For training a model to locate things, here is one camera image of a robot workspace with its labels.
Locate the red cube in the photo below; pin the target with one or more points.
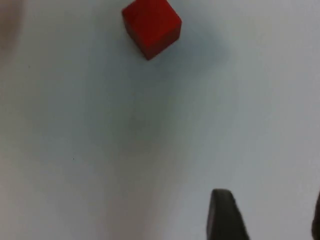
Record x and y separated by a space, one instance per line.
152 25

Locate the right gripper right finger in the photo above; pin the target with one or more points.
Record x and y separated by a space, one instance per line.
317 222

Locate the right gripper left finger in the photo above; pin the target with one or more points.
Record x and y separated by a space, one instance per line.
222 217

